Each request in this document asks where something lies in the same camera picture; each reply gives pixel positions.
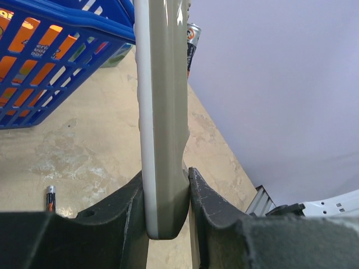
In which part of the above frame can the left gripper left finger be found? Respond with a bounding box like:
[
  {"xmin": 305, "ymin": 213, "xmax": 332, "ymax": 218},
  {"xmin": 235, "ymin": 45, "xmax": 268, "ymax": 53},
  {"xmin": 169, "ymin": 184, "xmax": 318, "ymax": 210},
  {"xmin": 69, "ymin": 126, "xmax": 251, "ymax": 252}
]
[{"xmin": 1, "ymin": 173, "xmax": 149, "ymax": 268}]

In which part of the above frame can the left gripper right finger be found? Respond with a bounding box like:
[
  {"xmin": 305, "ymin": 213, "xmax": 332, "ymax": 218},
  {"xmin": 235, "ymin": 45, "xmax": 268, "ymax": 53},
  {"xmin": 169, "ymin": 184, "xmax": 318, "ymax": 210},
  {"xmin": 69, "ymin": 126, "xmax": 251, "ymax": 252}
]
[{"xmin": 188, "ymin": 168, "xmax": 358, "ymax": 268}]

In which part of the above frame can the orange cracker box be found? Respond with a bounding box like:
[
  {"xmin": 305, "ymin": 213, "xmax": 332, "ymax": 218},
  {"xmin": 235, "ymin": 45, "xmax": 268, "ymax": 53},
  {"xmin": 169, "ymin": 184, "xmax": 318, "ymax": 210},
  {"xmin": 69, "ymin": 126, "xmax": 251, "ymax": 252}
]
[{"xmin": 1, "ymin": 8, "xmax": 77, "ymax": 124}]

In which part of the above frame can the grey remote control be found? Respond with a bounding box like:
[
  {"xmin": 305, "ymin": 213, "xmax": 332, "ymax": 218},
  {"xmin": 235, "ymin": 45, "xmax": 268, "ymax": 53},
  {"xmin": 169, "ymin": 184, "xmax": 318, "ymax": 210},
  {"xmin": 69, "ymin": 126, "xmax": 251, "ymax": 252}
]
[{"xmin": 134, "ymin": 1, "xmax": 190, "ymax": 240}]

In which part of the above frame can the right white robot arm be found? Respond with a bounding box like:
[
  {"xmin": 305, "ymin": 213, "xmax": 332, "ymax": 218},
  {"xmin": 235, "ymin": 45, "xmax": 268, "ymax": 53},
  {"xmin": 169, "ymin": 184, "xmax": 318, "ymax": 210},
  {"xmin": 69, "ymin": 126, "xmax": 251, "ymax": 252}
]
[{"xmin": 265, "ymin": 190, "xmax": 358, "ymax": 217}]

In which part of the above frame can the AAA battery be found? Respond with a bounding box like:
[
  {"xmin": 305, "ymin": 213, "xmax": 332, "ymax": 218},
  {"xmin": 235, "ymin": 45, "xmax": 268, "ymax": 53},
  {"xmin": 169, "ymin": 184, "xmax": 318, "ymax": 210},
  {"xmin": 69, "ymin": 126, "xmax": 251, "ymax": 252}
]
[
  {"xmin": 187, "ymin": 23, "xmax": 201, "ymax": 77},
  {"xmin": 46, "ymin": 185, "xmax": 56, "ymax": 212}
]

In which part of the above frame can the blue plastic basket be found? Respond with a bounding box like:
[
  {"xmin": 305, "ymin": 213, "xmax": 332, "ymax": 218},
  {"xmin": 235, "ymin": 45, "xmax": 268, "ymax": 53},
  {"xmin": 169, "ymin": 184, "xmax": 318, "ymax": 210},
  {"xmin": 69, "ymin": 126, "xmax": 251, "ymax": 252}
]
[{"xmin": 1, "ymin": 1, "xmax": 135, "ymax": 129}]

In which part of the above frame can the sponge pack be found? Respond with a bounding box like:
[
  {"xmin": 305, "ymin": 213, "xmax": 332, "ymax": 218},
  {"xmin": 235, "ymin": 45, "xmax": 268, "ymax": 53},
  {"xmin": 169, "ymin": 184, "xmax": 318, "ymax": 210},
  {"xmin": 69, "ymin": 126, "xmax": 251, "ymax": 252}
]
[{"xmin": 100, "ymin": 43, "xmax": 133, "ymax": 68}]

